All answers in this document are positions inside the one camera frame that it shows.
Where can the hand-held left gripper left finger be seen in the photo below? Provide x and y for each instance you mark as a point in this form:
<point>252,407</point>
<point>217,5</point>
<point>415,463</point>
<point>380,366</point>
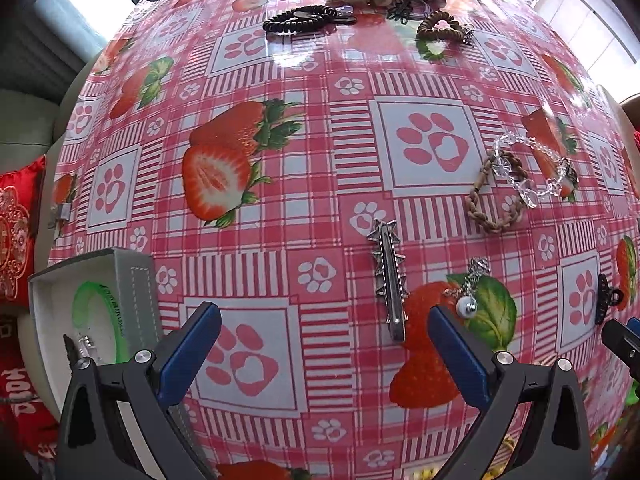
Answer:
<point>192,345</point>

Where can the metal tablecloth clip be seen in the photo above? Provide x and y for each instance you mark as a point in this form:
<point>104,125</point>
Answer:
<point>59,215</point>

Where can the red embroidered cushion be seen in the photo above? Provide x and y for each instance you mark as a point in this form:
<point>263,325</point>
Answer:
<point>17,230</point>

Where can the red printed bag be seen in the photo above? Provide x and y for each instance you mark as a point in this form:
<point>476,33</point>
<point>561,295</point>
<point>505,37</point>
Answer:
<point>20,410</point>

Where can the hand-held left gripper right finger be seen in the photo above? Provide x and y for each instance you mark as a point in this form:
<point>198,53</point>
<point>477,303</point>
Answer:
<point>457,355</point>

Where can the silver spiked hair clip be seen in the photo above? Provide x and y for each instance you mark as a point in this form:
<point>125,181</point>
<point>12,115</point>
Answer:
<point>390,285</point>

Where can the black duckbill hair clip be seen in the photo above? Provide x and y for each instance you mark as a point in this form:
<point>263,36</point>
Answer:
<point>320,16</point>

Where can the strawberry paw print tablecloth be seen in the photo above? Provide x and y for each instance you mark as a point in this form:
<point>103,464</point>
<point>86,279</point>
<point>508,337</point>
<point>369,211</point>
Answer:
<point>325,160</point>

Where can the black claw clip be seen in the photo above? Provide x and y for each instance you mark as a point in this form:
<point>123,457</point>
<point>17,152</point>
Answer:
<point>605,300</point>

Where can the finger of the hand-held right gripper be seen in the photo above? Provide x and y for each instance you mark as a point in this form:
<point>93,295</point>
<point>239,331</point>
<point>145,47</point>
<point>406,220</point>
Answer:
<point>620,342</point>

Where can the small silver charm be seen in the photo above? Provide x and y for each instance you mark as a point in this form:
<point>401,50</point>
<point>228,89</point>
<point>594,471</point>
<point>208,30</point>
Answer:
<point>467,35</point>

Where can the white jewelry box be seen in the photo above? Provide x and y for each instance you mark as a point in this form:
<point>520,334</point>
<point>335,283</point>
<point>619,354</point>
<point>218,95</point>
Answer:
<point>55,320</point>

